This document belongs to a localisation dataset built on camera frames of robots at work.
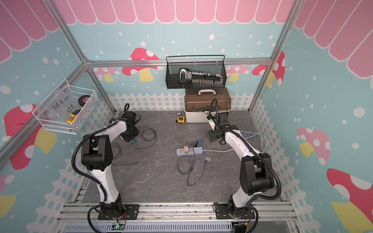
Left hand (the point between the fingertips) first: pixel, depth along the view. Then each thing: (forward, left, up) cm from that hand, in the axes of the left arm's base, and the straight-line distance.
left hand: (133, 137), depth 100 cm
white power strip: (-10, -33, -1) cm, 35 cm away
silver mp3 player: (-14, -51, -2) cm, 53 cm away
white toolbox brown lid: (+18, -44, +18) cm, 51 cm away
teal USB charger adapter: (-1, +1, -3) cm, 3 cm away
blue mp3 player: (-2, -45, -2) cm, 45 cm away
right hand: (0, -56, +9) cm, 57 cm away
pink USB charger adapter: (-11, -37, +4) cm, 39 cm away
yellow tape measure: (+19, -32, -2) cm, 37 cm away
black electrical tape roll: (+5, +20, +30) cm, 36 cm away
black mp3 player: (-3, -42, -3) cm, 42 cm away
